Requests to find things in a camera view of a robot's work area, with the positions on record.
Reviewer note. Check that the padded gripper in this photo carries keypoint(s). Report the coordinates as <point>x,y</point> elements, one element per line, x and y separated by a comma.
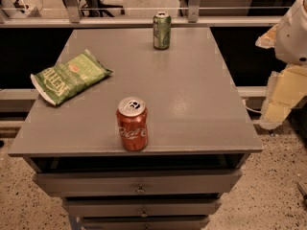
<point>294,42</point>

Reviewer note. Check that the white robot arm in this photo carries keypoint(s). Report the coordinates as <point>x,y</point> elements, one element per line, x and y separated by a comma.
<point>288,37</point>

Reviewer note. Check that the green soda can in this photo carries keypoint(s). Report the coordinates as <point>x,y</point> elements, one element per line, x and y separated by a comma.
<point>161,30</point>

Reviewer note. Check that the red coke can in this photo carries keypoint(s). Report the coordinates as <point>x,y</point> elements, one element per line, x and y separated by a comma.
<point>132,123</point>

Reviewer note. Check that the grey drawer cabinet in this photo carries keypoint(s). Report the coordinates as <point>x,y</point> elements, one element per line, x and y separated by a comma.
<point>196,118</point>

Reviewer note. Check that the top grey drawer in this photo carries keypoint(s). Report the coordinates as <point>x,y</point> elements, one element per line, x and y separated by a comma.
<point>146,183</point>

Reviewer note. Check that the grey drawer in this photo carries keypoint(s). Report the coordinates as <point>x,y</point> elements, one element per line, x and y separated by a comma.
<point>149,223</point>
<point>142,207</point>
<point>146,183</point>

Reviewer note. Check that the bottom grey drawer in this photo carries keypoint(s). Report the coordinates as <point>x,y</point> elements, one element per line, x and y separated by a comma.
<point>149,223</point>

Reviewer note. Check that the green chip bag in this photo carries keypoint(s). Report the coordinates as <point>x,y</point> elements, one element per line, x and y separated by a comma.
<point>63,81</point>

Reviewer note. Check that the middle grey drawer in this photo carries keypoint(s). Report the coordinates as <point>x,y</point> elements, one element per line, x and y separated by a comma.
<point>142,207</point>

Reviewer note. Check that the metal glass railing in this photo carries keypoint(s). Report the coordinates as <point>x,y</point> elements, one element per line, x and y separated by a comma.
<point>129,13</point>

